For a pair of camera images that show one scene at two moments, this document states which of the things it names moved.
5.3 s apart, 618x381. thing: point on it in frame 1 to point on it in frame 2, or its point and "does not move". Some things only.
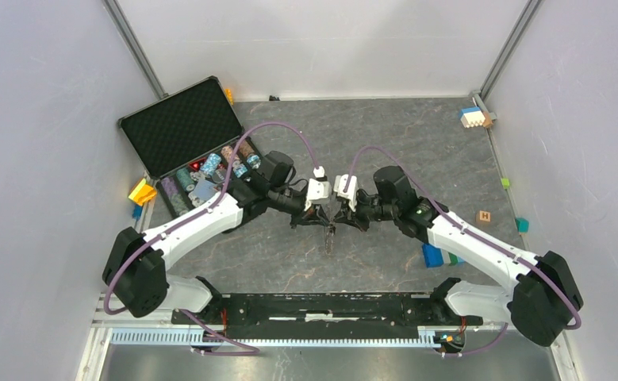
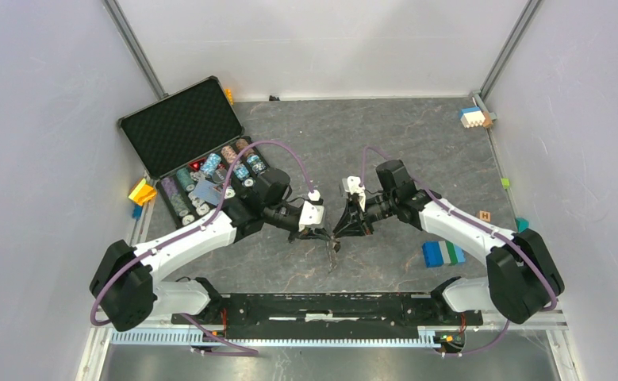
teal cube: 523,225 does not move
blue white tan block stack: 472,117 does not move
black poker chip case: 186,141 does not move
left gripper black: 315,215 to 313,233
